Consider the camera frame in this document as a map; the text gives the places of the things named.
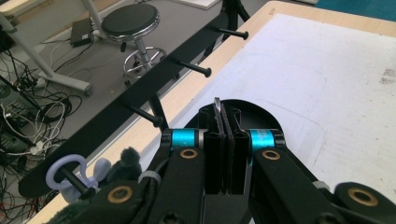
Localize black box on floor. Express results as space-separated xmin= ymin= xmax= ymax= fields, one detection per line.
xmin=69 ymin=18 xmax=94 ymax=49

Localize black key rack with tray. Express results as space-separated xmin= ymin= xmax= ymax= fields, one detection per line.
xmin=18 ymin=11 xmax=285 ymax=199

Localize wooden desk with white legs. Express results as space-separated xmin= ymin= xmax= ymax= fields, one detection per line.
xmin=0 ymin=0 xmax=105 ymax=97

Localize white foam mat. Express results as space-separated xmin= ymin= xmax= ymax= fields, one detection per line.
xmin=136 ymin=12 xmax=396 ymax=204

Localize black round stool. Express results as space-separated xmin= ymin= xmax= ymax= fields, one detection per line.
xmin=100 ymin=3 xmax=170 ymax=89

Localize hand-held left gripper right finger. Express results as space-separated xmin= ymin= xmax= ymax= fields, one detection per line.
xmin=219 ymin=104 xmax=250 ymax=196

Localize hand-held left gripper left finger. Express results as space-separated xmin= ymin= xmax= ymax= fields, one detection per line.
xmin=203 ymin=105 xmax=227 ymax=196

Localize dark fuzzy pom-pom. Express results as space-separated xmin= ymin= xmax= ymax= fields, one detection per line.
xmin=105 ymin=147 xmax=143 ymax=189

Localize lavender keychain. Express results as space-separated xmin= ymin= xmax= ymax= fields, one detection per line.
xmin=45 ymin=153 xmax=112 ymax=203

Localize tangle of cables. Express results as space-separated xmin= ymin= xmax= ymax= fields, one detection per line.
xmin=0 ymin=49 xmax=84 ymax=220

